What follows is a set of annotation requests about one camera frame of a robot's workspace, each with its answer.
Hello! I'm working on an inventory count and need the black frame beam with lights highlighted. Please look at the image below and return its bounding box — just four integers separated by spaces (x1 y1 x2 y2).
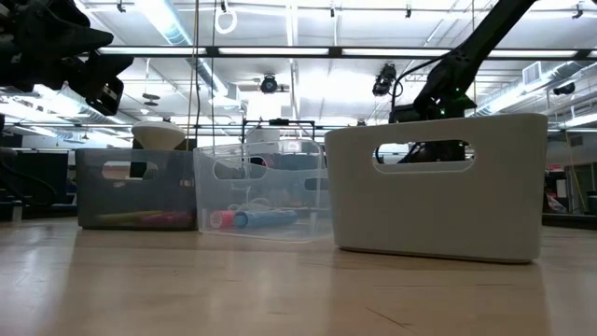
95 44 597 61

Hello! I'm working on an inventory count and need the white hanging cable loop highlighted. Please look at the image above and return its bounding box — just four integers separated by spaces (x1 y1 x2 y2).
214 7 238 35

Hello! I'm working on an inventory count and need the yellow marker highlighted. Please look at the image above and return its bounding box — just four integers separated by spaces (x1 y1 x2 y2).
95 210 162 226

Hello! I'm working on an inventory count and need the blue marker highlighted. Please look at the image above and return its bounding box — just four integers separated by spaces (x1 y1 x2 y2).
232 209 299 231

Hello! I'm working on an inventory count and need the black hanging cable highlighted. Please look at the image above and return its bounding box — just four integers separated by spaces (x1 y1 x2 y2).
209 0 219 149

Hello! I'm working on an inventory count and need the silver air duct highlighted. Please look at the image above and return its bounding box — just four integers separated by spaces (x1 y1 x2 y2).
470 59 597 118
133 0 242 102
0 83 139 126

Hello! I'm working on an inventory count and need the dark grey translucent bin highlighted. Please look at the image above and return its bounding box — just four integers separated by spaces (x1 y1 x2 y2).
75 147 198 231

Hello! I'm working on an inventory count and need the black rig-mounted camera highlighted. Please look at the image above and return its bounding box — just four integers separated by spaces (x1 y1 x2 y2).
371 63 398 98
259 74 280 95

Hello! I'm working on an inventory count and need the black ceiling spotlight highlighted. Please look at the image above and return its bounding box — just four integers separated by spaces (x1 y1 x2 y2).
551 81 577 97

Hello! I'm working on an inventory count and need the red marker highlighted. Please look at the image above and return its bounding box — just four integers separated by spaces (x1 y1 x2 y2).
208 209 237 231

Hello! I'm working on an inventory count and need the thin grey hanging cable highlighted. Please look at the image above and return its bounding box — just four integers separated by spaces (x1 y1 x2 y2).
469 0 478 116

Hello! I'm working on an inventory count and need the light grey plastic bin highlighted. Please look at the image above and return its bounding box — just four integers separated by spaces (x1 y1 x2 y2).
324 112 549 265

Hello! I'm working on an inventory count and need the clear plastic bin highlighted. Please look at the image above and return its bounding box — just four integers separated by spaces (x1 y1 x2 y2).
192 139 333 244

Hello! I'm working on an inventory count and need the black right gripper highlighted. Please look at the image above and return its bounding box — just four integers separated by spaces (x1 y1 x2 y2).
389 103 472 163

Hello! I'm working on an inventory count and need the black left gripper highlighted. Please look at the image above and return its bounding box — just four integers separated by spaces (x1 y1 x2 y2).
0 0 134 117

